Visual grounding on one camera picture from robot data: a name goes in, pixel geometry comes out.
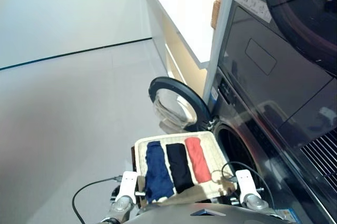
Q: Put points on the black garment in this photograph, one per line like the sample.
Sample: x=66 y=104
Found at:
x=180 y=166

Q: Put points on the blue garment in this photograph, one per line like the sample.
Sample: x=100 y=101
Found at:
x=156 y=166

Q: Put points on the red garment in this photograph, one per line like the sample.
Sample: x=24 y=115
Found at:
x=198 y=161

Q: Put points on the round washing machine door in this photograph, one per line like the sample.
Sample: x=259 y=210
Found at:
x=192 y=97

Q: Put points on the pale woven basket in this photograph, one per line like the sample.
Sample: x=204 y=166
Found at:
x=213 y=150

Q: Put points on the blue energy label sticker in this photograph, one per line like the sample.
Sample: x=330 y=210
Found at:
x=214 y=94

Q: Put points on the white counter unit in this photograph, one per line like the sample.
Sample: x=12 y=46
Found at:
x=184 y=11

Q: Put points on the grey upright panel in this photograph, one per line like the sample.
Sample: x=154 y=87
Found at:
x=223 y=24

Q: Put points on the brown woven item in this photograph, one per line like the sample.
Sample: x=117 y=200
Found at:
x=216 y=13

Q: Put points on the dark stacked dryer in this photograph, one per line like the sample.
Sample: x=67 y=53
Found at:
x=276 y=76

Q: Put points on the silver robot torso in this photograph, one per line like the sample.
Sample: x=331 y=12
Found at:
x=171 y=213

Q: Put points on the white dryer label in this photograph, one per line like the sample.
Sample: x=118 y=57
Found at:
x=252 y=4

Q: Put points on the white blue warning sticker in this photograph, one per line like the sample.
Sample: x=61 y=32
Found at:
x=287 y=214

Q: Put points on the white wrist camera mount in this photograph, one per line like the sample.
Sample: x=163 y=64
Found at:
x=129 y=184
x=246 y=184

